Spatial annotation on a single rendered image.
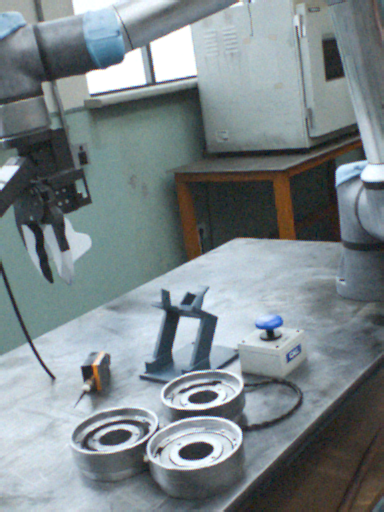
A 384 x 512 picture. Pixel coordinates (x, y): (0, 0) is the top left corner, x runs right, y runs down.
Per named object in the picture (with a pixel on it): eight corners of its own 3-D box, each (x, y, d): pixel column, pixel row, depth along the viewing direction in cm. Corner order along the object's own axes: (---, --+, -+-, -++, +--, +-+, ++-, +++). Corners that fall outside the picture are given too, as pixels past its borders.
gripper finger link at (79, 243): (108, 270, 99) (84, 208, 98) (75, 285, 95) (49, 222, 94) (95, 273, 101) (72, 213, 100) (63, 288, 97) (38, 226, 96)
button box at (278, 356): (283, 380, 96) (279, 347, 95) (240, 372, 100) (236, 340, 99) (312, 356, 102) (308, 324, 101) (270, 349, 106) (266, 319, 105)
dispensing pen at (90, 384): (60, 393, 92) (95, 342, 108) (67, 422, 94) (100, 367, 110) (76, 392, 92) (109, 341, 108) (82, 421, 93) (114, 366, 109)
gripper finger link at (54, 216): (76, 247, 94) (52, 185, 93) (67, 251, 93) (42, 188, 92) (58, 252, 98) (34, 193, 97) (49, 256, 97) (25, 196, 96)
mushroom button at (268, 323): (277, 357, 97) (272, 323, 96) (253, 353, 100) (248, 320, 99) (291, 345, 100) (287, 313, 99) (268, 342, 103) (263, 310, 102)
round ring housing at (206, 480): (254, 447, 81) (249, 415, 80) (238, 504, 71) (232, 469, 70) (167, 448, 83) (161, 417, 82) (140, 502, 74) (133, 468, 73)
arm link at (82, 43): (109, 10, 100) (33, 27, 99) (115, 1, 89) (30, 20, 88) (122, 65, 102) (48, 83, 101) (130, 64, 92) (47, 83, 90)
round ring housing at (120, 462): (95, 497, 76) (87, 464, 75) (63, 457, 85) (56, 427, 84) (179, 460, 81) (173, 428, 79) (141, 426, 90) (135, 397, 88)
